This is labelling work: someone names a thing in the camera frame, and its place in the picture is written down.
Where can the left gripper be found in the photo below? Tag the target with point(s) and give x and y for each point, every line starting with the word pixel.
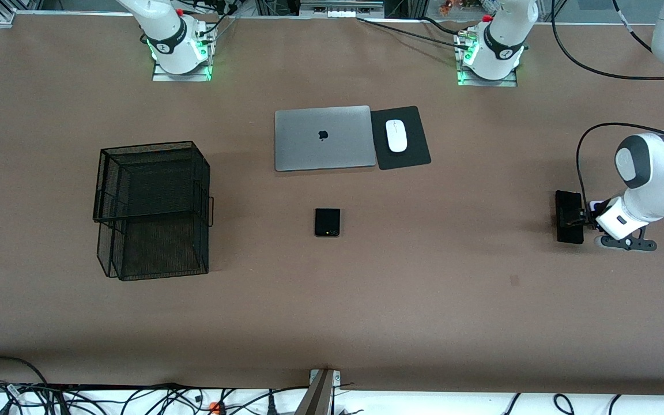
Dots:
pixel 586 217

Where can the long black smartphone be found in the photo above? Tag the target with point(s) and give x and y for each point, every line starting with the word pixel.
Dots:
pixel 565 202

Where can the small black flip phone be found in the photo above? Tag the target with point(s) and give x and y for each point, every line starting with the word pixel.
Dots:
pixel 327 222

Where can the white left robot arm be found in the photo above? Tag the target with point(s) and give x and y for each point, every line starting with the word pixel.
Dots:
pixel 663 167

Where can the lilac flip phone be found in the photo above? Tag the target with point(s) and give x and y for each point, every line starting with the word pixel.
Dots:
pixel 597 205

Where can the black mouse pad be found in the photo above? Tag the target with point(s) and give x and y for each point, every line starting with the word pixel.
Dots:
pixel 415 153

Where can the white computer mouse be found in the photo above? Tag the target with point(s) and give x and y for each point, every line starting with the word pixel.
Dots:
pixel 396 137

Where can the silver closed laptop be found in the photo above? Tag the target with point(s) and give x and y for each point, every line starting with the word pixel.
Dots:
pixel 309 144

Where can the grey power strip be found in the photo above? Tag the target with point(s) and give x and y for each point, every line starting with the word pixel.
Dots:
pixel 340 11

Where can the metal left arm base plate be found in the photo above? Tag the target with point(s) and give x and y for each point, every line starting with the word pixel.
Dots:
pixel 505 83

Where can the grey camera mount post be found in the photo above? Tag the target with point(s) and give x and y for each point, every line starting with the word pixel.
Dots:
pixel 317 397

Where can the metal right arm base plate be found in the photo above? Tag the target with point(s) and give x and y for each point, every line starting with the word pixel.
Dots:
pixel 165 76

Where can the aluminium frame corner bracket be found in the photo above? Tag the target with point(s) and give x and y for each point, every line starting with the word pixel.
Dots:
pixel 6 17

